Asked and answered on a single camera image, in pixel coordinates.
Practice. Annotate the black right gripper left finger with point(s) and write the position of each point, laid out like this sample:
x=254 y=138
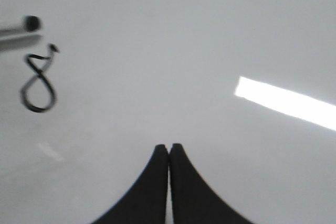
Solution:
x=145 y=201

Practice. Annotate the white black whiteboard marker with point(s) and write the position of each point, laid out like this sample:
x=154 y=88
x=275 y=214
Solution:
x=20 y=33

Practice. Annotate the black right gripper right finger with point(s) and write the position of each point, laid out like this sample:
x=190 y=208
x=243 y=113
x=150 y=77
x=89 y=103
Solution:
x=193 y=201

